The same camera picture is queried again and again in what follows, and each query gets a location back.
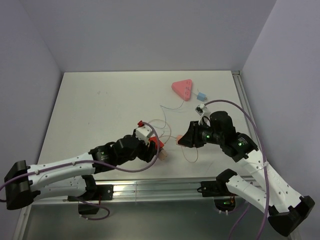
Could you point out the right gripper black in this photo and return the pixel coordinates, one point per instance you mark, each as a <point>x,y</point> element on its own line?
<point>191,137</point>

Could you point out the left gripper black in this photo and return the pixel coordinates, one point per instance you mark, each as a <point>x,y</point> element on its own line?
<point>147,154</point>

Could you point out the red cube socket adapter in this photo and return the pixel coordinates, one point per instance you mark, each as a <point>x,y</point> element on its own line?
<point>158,143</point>

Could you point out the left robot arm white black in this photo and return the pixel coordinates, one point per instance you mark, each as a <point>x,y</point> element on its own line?
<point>23,182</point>

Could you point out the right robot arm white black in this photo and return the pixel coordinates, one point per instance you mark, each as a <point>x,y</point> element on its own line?
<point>286,208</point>

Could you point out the blue plug adapter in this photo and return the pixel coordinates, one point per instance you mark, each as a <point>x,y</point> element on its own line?
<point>201,97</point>

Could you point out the pink triangular power strip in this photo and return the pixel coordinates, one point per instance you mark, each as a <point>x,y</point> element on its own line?
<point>183,89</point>

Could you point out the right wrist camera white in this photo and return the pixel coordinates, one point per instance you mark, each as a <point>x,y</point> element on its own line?
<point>204,114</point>

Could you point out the aluminium front rail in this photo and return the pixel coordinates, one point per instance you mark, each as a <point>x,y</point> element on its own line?
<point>141,190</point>

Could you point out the aluminium rail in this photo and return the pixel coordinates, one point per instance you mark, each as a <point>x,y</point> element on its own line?
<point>246,107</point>
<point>141,190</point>

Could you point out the aluminium right side rail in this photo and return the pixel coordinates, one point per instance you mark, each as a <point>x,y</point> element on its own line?
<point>246,107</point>

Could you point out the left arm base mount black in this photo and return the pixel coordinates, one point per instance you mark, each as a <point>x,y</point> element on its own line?
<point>88,209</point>

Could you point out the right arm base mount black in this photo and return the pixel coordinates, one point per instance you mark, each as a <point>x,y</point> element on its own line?
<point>225,202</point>

